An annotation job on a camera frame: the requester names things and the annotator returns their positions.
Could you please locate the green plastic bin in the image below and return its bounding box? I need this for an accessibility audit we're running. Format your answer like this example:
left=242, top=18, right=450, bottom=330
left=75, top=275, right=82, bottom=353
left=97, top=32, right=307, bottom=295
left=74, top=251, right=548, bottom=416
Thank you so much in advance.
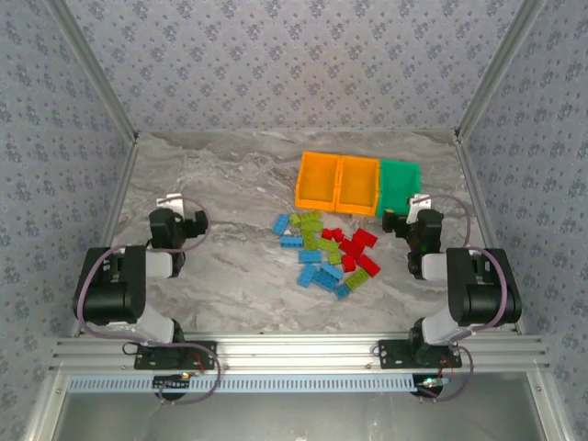
left=375, top=158, right=423, bottom=218

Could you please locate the orange plastic bin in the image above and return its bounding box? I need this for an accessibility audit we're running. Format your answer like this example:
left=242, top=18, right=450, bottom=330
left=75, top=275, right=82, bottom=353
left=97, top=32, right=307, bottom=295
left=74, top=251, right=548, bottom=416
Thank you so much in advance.
left=334, top=154, right=382, bottom=217
left=293, top=151, right=344, bottom=213

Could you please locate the grey metal panel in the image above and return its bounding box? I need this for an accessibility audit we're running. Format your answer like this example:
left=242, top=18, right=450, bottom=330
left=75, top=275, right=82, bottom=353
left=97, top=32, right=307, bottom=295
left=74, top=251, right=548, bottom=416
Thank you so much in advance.
left=54, top=392, right=548, bottom=441

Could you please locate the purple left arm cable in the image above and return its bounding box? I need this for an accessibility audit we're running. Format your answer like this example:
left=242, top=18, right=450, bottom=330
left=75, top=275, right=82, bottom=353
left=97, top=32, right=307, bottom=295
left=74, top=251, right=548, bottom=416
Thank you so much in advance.
left=73, top=197, right=221, bottom=408

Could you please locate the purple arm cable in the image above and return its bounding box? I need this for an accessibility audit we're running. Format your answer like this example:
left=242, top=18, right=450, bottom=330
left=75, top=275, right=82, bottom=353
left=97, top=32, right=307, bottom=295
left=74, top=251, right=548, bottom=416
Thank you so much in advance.
left=426, top=193, right=509, bottom=403
left=73, top=197, right=221, bottom=408

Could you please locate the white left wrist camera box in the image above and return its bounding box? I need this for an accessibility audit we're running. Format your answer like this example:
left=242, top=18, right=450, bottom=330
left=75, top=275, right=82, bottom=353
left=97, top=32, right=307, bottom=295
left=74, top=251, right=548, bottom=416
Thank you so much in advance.
left=155, top=194, right=186, bottom=215

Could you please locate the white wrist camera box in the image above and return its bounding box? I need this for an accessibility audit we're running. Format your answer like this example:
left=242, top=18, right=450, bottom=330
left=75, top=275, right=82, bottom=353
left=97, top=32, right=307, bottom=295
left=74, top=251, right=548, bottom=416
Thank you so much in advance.
left=410, top=194, right=433, bottom=226
left=155, top=194, right=186, bottom=215

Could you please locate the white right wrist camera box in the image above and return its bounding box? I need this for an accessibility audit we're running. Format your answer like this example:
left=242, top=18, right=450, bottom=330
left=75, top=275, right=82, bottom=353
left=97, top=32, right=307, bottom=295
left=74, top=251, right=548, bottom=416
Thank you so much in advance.
left=410, top=194, right=433, bottom=226

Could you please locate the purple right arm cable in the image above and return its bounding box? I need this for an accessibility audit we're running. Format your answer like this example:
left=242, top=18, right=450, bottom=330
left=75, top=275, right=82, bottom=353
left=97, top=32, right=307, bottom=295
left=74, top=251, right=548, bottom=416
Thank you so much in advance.
left=426, top=193, right=509, bottom=403

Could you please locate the aluminium side table rail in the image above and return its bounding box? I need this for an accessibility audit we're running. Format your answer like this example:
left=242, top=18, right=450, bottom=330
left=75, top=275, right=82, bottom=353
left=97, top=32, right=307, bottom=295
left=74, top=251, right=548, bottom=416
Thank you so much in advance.
left=94, top=135, right=141, bottom=263
left=454, top=135, right=526, bottom=334

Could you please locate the black bracket with LED board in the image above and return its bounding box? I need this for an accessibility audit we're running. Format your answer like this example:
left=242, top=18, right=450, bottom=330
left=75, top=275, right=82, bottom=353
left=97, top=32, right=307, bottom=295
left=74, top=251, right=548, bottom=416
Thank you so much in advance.
left=413, top=374, right=454, bottom=401
left=153, top=372, right=192, bottom=397

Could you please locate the aluminium front frame rail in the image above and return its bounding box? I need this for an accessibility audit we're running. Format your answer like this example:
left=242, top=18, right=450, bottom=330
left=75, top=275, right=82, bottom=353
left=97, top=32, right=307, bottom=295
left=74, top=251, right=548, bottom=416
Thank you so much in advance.
left=49, top=334, right=551, bottom=372

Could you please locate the aluminium upright frame post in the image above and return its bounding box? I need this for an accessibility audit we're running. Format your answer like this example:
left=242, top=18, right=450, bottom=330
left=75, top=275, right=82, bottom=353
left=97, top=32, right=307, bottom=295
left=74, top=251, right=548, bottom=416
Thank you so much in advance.
left=45, top=0, right=140, bottom=141
left=453, top=0, right=548, bottom=141

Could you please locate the light blue slotted cable duct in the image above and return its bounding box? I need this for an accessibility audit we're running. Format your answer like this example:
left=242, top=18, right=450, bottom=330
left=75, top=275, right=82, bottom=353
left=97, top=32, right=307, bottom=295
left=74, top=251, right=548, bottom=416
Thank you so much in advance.
left=67, top=373, right=418, bottom=394

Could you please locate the aluminium lower frame leg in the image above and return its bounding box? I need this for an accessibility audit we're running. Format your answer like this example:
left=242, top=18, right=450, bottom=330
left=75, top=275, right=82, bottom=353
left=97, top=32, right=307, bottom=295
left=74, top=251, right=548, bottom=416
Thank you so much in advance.
left=22, top=374, right=70, bottom=441
left=526, top=371, right=573, bottom=441

